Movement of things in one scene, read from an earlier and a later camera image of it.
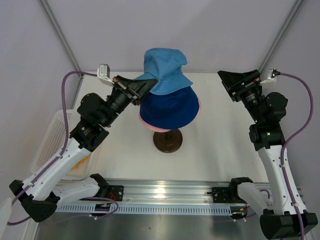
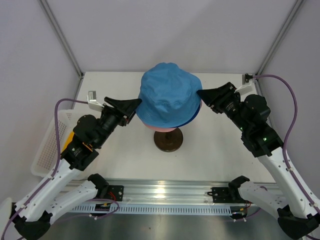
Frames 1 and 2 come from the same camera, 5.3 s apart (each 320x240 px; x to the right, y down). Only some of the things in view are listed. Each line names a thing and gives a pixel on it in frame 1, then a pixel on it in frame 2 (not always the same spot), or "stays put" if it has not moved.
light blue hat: [165, 65] -> [169, 96]
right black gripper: [233, 81] -> [210, 96]
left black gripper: [135, 90] -> [128, 107]
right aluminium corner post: [280, 35] stays put
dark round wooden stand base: [168, 142] stays put
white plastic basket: [53, 144] stays put
